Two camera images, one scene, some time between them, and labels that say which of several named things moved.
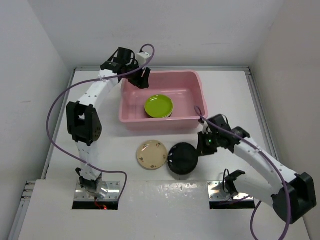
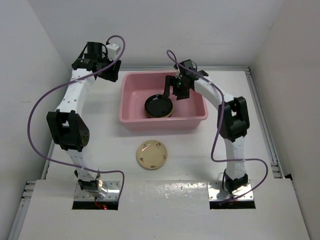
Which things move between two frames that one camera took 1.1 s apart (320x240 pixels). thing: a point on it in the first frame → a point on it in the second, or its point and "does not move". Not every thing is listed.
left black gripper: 141,82 → 112,75
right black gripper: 202,149 → 169,81
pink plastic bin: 168,103 does not move
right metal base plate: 216,191 does not move
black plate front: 183,158 → 158,105
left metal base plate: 113,193 does not move
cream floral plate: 152,154 does not move
